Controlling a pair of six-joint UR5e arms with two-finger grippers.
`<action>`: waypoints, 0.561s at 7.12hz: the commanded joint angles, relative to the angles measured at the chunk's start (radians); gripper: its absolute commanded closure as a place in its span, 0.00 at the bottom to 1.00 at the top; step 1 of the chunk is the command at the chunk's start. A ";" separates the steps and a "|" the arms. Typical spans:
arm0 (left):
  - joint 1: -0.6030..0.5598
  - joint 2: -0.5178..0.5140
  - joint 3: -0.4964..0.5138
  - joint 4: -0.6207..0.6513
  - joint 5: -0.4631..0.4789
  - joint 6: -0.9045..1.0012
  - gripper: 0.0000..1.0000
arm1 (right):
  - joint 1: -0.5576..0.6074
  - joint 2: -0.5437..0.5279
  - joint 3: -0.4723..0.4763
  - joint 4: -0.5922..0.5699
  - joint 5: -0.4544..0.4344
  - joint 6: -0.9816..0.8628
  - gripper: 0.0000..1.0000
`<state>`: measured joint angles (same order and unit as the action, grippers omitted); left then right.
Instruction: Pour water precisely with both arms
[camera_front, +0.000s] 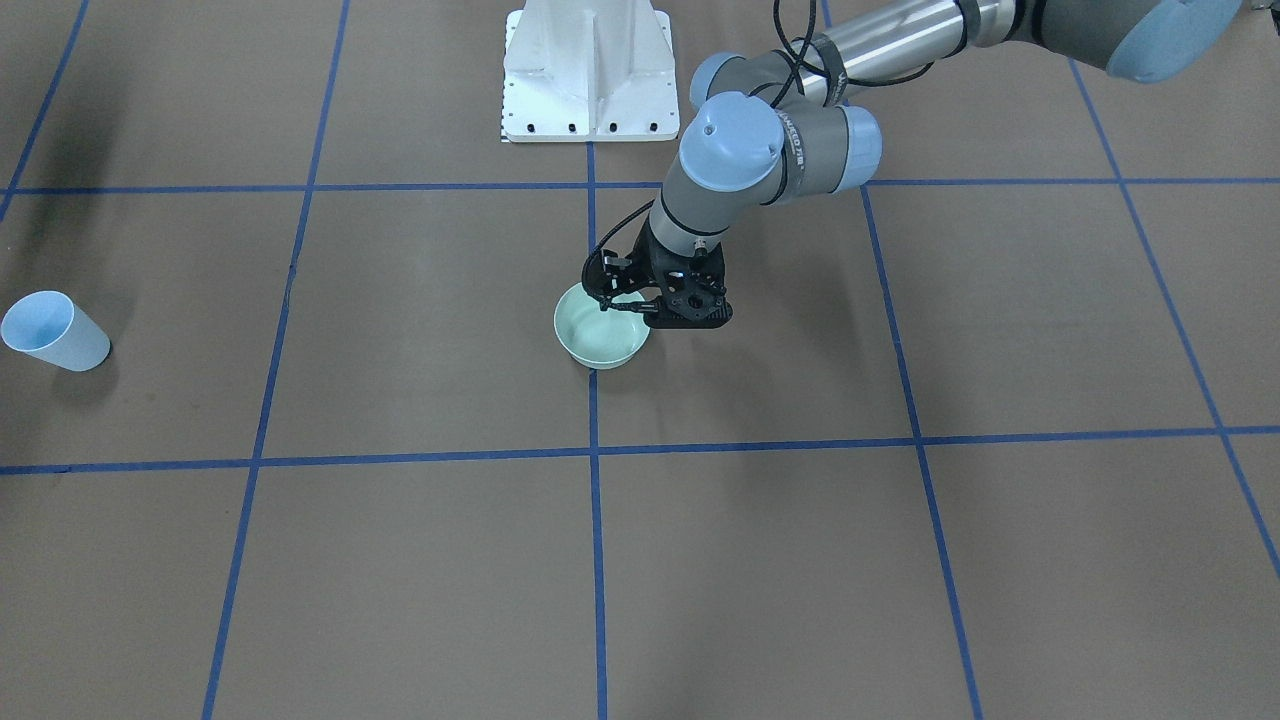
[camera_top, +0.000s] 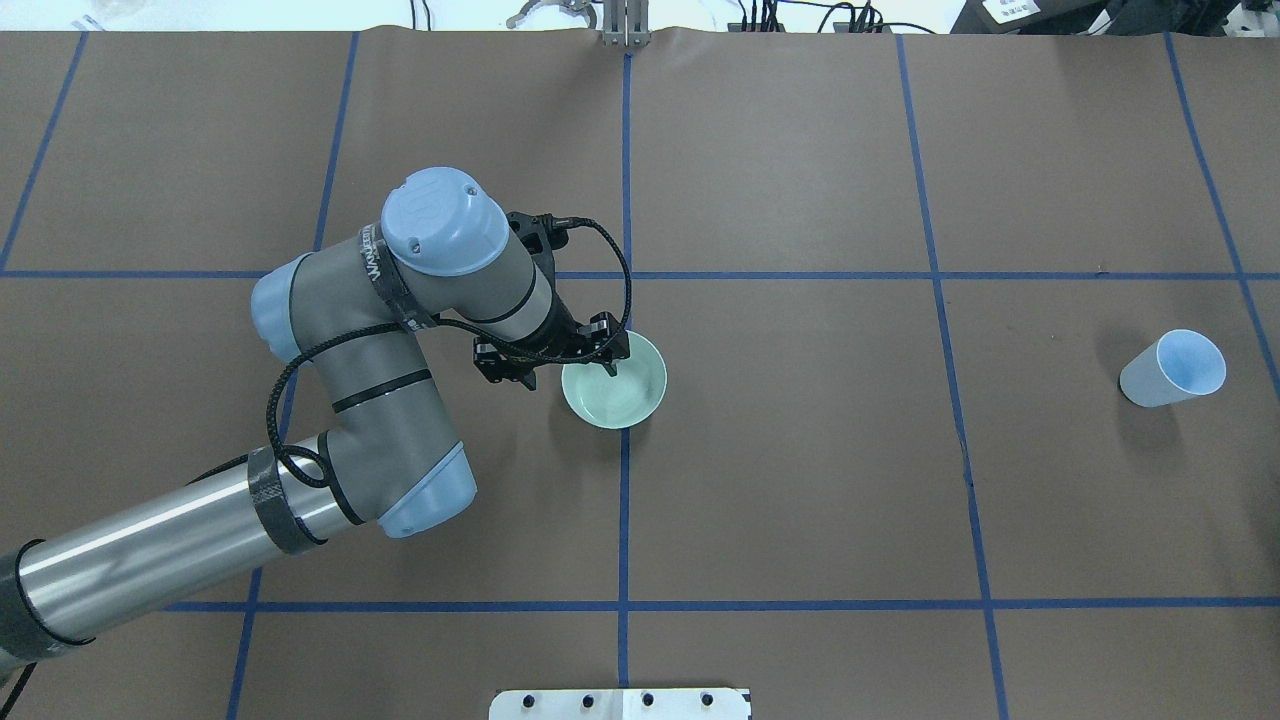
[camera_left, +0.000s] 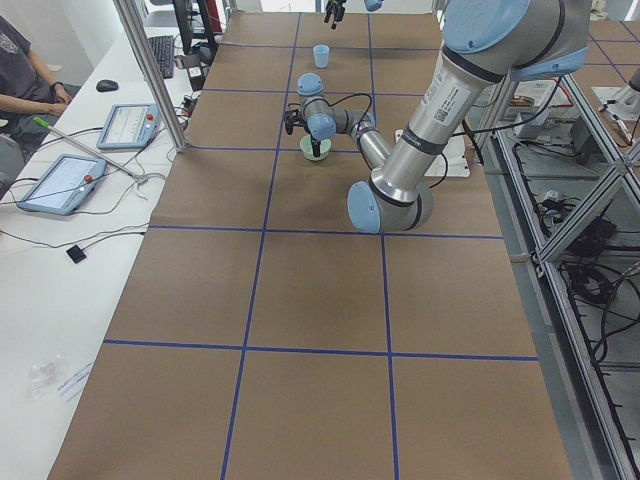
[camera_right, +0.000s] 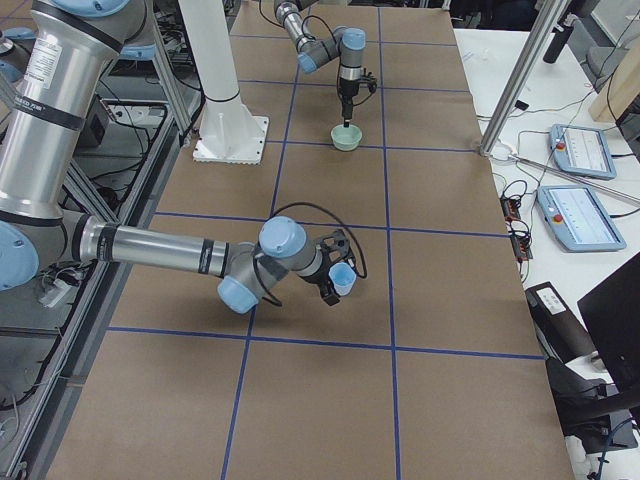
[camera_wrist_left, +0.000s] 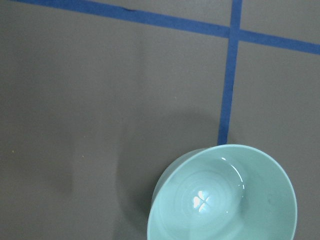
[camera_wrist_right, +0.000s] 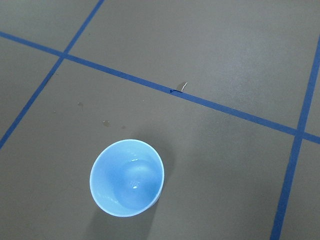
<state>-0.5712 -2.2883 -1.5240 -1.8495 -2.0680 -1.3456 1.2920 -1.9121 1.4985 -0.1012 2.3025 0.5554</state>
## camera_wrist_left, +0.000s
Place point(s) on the light green ceramic bowl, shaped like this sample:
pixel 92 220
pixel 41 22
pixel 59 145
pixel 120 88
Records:
pixel 226 192

